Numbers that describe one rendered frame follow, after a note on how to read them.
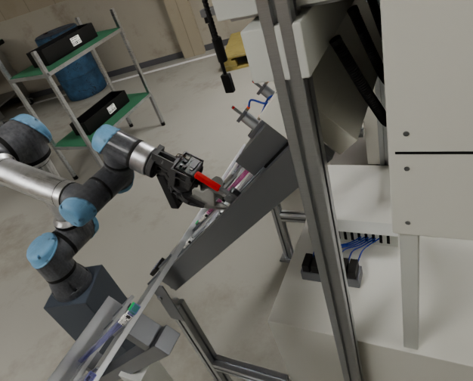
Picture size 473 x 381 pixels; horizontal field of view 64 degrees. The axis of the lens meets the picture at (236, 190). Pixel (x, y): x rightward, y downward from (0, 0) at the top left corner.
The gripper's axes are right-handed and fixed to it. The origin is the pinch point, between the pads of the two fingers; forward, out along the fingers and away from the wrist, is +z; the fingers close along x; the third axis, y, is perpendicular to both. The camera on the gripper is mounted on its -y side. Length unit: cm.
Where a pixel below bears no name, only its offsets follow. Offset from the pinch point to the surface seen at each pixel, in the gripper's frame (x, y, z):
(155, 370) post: -36.1, -16.3, 3.8
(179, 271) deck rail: -10.1, -21.9, -3.8
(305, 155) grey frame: -13.3, 35.4, 11.4
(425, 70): -10, 52, 19
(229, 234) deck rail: -10.2, 3.8, 5.0
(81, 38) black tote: 172, -107, -180
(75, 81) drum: 284, -260, -286
